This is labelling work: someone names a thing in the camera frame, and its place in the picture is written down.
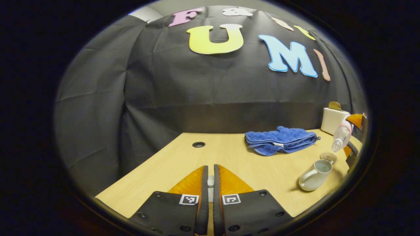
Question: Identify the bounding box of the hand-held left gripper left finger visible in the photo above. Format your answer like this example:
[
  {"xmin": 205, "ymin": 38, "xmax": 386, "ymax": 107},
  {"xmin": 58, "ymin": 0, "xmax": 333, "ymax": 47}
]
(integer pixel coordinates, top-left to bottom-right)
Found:
[{"xmin": 129, "ymin": 165, "xmax": 210, "ymax": 236}]

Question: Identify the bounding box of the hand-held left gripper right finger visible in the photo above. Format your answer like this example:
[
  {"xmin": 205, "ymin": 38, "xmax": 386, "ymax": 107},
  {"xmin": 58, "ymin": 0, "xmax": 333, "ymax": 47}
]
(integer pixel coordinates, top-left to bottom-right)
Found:
[{"xmin": 213, "ymin": 164, "xmax": 293, "ymax": 236}]

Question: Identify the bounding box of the clear water bottle pink label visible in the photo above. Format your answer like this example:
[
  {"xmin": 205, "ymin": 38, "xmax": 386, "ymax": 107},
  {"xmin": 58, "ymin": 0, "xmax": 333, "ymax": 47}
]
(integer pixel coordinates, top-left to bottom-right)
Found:
[{"xmin": 331, "ymin": 119, "xmax": 353, "ymax": 153}]

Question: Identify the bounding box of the white teacup lid blue pattern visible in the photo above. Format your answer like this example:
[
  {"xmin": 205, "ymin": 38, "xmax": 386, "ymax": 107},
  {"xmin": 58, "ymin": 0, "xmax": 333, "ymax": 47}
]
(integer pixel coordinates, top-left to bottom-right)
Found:
[{"xmin": 207, "ymin": 175, "xmax": 215, "ymax": 203}]

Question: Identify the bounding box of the round cork coaster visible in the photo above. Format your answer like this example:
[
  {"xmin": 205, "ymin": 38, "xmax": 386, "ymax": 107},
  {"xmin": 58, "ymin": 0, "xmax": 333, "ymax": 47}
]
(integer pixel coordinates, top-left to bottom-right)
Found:
[{"xmin": 320, "ymin": 152, "xmax": 338, "ymax": 164}]

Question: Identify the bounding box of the white teacup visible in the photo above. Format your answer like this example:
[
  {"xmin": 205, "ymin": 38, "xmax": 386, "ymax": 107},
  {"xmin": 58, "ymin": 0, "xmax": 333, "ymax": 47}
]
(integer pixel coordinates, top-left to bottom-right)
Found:
[{"xmin": 298, "ymin": 159, "xmax": 333, "ymax": 192}]

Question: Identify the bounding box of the cream white toaster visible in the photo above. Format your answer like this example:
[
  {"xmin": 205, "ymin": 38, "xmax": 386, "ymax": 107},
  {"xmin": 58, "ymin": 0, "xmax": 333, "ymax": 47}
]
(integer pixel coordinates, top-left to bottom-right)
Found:
[{"xmin": 321, "ymin": 107, "xmax": 350, "ymax": 135}]

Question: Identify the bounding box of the blue folded towel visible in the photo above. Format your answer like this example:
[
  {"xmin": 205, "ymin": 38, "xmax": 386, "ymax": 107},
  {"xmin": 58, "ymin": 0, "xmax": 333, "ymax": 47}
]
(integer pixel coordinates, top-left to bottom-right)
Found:
[{"xmin": 244, "ymin": 126, "xmax": 321, "ymax": 156}]

